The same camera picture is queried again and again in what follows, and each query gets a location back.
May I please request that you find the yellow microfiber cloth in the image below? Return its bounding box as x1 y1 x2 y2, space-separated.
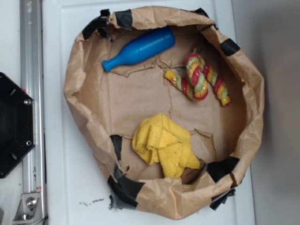
132 112 201 178

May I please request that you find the multicolour knotted rope toy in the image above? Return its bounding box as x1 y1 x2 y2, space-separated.
165 53 231 106

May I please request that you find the blue plastic bottle toy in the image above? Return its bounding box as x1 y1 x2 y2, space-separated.
102 26 175 72

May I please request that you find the metal corner bracket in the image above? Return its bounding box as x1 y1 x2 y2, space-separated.
12 193 43 225

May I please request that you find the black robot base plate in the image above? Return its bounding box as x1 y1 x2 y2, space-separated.
0 73 35 179

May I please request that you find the aluminium extrusion rail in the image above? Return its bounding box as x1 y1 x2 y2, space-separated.
20 0 48 225

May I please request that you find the brown paper bin liner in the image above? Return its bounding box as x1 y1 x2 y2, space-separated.
64 6 264 220

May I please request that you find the brown object under cloth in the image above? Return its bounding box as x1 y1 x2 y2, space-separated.
181 158 206 185

